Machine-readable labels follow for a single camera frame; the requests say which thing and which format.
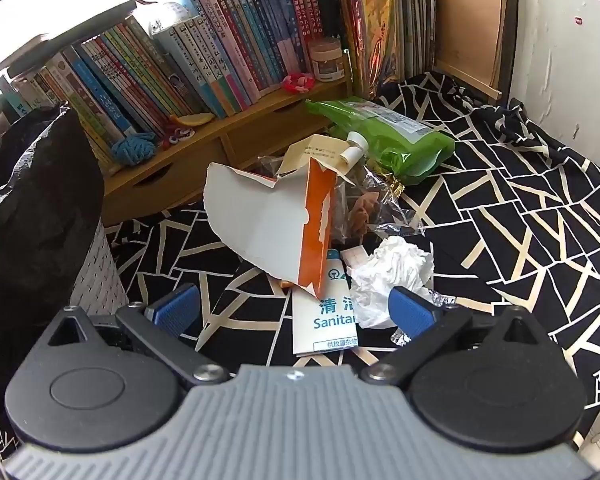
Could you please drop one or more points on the clear plastic jar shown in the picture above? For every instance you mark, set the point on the clear plastic jar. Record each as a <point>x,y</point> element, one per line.
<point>327,62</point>

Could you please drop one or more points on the white blue paper bag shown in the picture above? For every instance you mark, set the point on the white blue paper bag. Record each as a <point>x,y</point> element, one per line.
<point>325,320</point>

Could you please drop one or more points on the row of thin workbooks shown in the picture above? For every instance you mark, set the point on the row of thin workbooks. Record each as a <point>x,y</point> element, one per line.
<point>20,95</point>

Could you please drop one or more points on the wooden desktop shelf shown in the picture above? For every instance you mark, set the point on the wooden desktop shelf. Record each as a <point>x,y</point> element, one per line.
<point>190,175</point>

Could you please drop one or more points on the blue yarn ornament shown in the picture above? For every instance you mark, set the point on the blue yarn ornament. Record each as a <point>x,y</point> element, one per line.
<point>132,150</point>

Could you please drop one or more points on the white paper scrap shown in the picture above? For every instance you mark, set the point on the white paper scrap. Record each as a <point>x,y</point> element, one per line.
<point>442,301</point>

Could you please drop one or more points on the white tissue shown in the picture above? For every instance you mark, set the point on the white tissue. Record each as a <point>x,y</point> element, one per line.
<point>390,270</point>

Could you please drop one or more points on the black trash bag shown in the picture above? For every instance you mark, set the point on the black trash bag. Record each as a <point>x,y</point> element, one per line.
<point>35,220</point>

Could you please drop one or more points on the green refill pouch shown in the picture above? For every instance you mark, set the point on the green refill pouch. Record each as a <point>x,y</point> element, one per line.
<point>400,145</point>

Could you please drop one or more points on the clear plastic wrapper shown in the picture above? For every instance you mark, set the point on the clear plastic wrapper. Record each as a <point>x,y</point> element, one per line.
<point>395,220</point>

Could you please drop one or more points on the large brown paper notebook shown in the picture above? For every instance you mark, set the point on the large brown paper notebook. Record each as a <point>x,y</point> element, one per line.
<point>470,25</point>

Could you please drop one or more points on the black white patterned tablecloth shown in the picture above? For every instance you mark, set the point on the black white patterned tablecloth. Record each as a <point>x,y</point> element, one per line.
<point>530,240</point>

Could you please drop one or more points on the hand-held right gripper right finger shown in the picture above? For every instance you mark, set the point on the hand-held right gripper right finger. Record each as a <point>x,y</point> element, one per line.
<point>410,310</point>

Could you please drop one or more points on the row of wrapped thin magazines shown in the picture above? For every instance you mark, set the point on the row of wrapped thin magazines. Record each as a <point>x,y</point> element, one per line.
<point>380,25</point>

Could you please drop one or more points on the orange peel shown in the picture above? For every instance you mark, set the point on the orange peel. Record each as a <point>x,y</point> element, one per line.
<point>195,120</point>

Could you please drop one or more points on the white woven trash bin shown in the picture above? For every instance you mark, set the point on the white woven trash bin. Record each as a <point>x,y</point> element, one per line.
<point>97,270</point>

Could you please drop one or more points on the small white paper slip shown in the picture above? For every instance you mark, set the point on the small white paper slip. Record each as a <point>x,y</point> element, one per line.
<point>352,256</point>

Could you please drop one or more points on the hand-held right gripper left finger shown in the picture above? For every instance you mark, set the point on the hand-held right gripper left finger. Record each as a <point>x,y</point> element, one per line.
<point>176,308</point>

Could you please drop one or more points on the row of upright books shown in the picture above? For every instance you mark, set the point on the row of upright books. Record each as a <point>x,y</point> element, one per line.
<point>240,35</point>

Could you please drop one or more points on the dark flat book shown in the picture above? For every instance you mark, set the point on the dark flat book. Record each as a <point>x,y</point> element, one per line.
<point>65,35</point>

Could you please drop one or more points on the torn white orange cardboard box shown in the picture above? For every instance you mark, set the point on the torn white orange cardboard box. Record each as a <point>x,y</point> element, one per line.
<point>260,220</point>

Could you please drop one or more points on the cream paper card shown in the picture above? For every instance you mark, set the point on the cream paper card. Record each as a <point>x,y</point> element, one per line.
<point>305,152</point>

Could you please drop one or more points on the brown crumpled scrap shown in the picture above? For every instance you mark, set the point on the brown crumpled scrap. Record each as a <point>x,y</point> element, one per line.
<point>365,212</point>

